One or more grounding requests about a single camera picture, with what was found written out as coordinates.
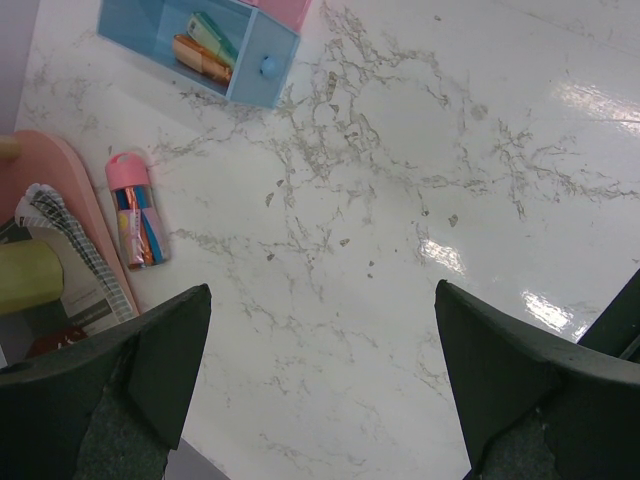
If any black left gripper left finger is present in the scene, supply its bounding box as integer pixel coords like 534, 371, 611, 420
1, 284, 211, 479

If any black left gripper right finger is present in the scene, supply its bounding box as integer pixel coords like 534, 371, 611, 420
435, 279, 639, 479

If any pink capped clear tube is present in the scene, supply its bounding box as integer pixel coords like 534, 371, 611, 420
105, 151, 170, 271

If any green mini stapler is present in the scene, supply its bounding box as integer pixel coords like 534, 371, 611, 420
187, 12, 238, 69

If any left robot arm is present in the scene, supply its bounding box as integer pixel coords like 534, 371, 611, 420
1, 278, 639, 479

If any pink oval shelf rack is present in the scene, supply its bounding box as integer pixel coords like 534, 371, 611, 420
1, 130, 139, 321

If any light blue drawer bin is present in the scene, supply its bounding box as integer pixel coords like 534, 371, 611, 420
97, 1, 300, 108

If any pink drawer bin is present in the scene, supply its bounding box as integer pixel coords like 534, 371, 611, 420
242, 0, 311, 32

